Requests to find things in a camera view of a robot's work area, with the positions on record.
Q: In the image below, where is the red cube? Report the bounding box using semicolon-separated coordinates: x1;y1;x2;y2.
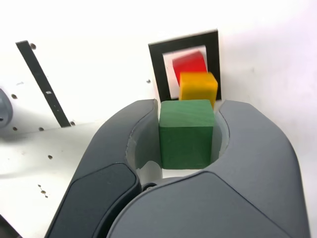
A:
172;51;208;87

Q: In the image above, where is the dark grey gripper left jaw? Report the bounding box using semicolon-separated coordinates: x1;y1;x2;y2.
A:
46;98;164;238

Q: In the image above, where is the black tape strip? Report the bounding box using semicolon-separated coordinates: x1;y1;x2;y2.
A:
15;40;72;128

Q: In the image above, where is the black tape square outline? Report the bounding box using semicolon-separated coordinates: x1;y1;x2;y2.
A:
148;29;222;101

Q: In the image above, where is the green cube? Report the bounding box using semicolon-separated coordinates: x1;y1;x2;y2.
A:
158;99;215;171

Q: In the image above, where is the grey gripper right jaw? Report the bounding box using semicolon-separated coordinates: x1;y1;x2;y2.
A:
106;99;311;238

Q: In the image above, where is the yellow cube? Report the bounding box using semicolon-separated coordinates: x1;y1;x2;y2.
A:
178;71;218;109

